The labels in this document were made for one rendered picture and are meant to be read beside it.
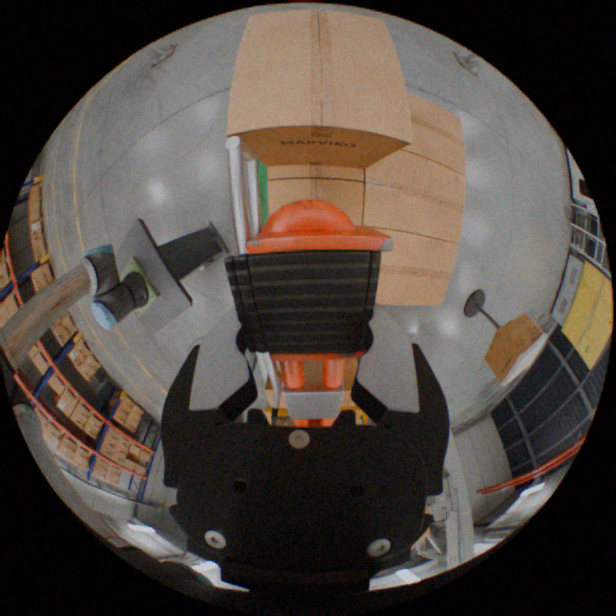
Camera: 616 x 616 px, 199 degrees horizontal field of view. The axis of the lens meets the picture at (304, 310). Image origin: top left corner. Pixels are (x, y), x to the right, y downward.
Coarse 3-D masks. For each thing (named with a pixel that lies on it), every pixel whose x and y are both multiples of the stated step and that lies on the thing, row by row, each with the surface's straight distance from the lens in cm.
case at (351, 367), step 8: (352, 360) 84; (352, 368) 81; (280, 376) 77; (344, 376) 78; (352, 376) 78; (344, 384) 75; (352, 384) 76; (272, 392) 75; (344, 392) 75; (272, 400) 81; (280, 400) 80; (344, 400) 81
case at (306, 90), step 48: (240, 48) 67; (288, 48) 61; (336, 48) 62; (384, 48) 69; (240, 96) 50; (288, 96) 47; (336, 96) 47; (384, 96) 52; (288, 144) 54; (336, 144) 54; (384, 144) 51
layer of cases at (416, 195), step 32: (416, 96) 118; (416, 128) 104; (448, 128) 120; (384, 160) 88; (416, 160) 96; (448, 160) 110; (288, 192) 78; (320, 192) 78; (352, 192) 80; (384, 192) 85; (416, 192) 93; (448, 192) 106; (384, 224) 85; (416, 224) 93; (448, 224) 106; (384, 256) 88; (416, 256) 96; (448, 256) 110; (384, 288) 94; (416, 288) 104
